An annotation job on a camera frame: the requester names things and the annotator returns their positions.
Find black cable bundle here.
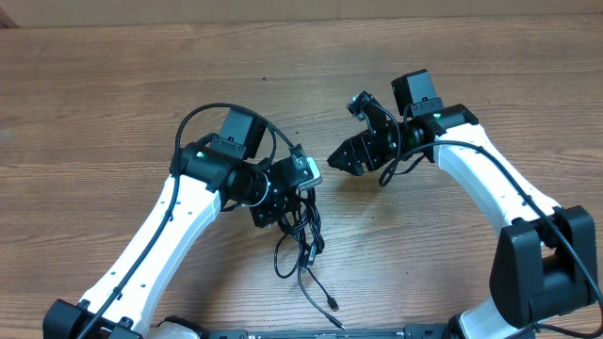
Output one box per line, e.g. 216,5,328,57
272,187,346,331

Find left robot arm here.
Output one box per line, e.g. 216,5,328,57
42,104,321,339

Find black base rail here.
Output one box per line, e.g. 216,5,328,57
201,324,448,339

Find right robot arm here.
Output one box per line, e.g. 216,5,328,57
328,70,602,338

